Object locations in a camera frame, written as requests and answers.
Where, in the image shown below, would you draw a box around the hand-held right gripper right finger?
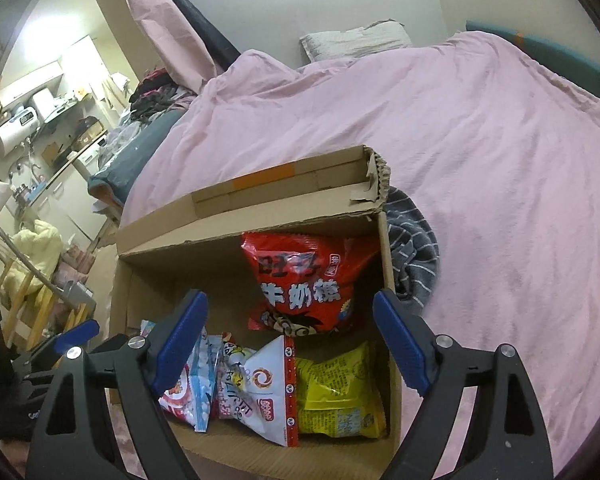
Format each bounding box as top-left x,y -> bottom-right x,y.
372,287 -> 556,480

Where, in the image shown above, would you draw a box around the wooden rack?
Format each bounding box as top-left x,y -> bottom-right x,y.
0,255 -> 96,351

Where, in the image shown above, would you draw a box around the white kitchen base cabinets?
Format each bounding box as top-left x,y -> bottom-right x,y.
30,175 -> 101,251

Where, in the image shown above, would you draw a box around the grey striped cloth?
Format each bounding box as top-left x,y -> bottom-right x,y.
382,186 -> 440,311

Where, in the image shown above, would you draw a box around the brown cardboard box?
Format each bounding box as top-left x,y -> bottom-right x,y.
102,145 -> 407,480

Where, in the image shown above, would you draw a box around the white wall cabinet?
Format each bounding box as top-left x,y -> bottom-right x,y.
0,60 -> 63,101

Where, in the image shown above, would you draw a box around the red snack bag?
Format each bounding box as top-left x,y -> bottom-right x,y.
240,231 -> 383,337

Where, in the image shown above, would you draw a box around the pink blanket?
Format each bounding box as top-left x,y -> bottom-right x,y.
115,30 -> 600,480

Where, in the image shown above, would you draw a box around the white water heater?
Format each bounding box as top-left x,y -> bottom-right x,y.
0,115 -> 43,153

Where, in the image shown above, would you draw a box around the grey pillow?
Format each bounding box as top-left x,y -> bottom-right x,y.
300,20 -> 413,63

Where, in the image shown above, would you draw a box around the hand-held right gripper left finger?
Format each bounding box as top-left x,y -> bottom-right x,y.
27,289 -> 210,480

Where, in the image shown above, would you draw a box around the pink white snack packet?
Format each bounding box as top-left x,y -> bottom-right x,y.
140,319 -> 223,433

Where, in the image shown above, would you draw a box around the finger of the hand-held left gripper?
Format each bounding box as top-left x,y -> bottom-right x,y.
87,334 -> 131,362
15,319 -> 101,376

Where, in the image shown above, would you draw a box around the yellow snack packet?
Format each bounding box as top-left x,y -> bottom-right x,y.
294,342 -> 388,440

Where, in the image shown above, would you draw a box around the pink hanging sheet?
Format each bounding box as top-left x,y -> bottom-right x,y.
112,0 -> 218,93

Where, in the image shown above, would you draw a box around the pile of dark clothes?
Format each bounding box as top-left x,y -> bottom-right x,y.
129,67 -> 196,121

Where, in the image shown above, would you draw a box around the teal bolster cushion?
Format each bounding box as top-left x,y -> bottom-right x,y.
465,20 -> 600,111

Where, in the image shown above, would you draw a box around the pale yellow blanket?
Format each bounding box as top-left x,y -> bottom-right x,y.
2,219 -> 63,306

